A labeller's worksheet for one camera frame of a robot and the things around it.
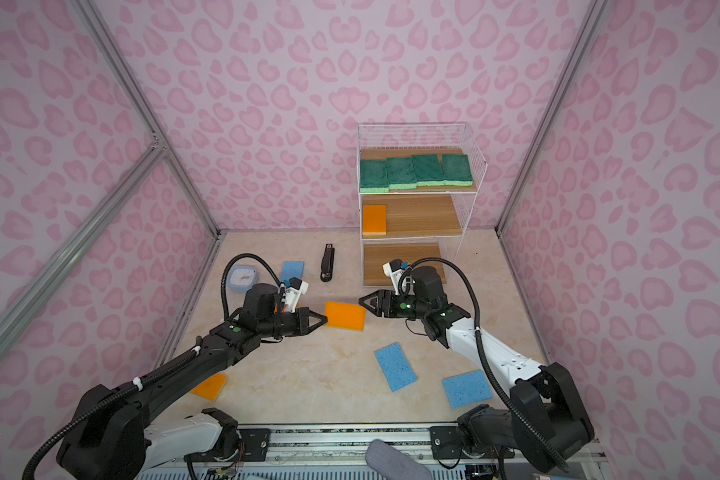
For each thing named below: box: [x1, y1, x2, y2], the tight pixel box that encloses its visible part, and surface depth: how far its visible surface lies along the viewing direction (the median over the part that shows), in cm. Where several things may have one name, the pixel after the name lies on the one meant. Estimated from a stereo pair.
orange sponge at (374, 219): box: [362, 204, 387, 235], surface depth 88 cm
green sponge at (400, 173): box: [386, 157, 417, 190], surface depth 75 cm
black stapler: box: [320, 244, 335, 283], surface depth 112 cm
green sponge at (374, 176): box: [360, 160, 389, 193], surface depth 74 cm
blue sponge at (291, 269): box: [280, 261, 305, 287], surface depth 112 cm
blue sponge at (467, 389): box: [442, 369, 493, 409], surface depth 82 cm
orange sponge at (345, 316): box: [324, 301, 367, 332], surface depth 81 cm
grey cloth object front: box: [365, 439, 432, 480], surface depth 70 cm
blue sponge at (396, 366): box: [374, 342, 418, 393], surface depth 87 cm
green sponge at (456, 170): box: [442, 154, 473, 187], surface depth 76 cm
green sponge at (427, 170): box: [411, 154, 445, 187], surface depth 76 cm
